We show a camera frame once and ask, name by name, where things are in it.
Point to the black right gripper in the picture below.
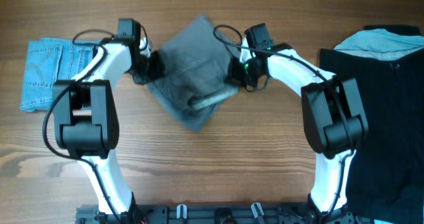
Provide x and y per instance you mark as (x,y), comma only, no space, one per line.
(234,75)

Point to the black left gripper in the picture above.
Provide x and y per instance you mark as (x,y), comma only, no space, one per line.
(157,71)

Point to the grey shorts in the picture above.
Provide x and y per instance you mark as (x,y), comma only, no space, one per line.
(195,81)

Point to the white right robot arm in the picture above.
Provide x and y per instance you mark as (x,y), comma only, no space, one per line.
(334,120)

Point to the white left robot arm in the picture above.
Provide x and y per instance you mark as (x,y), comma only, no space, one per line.
(86,124)

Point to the folded light blue jeans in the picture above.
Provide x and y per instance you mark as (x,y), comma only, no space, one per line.
(49,60)

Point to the light blue garment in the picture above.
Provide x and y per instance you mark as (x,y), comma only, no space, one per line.
(380,44)

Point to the black garment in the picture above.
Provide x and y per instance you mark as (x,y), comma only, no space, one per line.
(385,180)

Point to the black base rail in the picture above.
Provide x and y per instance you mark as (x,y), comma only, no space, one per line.
(216,214)

